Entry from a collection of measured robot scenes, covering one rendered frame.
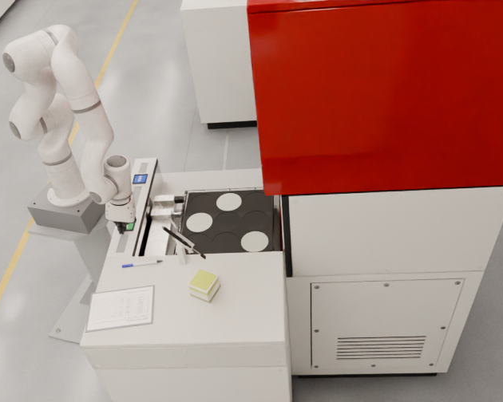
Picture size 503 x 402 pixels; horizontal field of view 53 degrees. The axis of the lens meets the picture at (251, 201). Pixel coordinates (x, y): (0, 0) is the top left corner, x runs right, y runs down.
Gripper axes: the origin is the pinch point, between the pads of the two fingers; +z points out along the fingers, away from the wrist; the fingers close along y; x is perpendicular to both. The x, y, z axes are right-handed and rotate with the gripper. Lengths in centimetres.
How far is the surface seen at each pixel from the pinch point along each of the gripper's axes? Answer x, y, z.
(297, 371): 11, -78, 73
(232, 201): -21.0, -39.3, 1.0
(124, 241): 3.3, -1.3, 3.4
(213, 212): -15.1, -32.3, 2.5
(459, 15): 11, -83, -96
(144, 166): -38.9, -1.0, 3.5
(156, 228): -9.6, -11.0, 9.1
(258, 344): 46, -50, -6
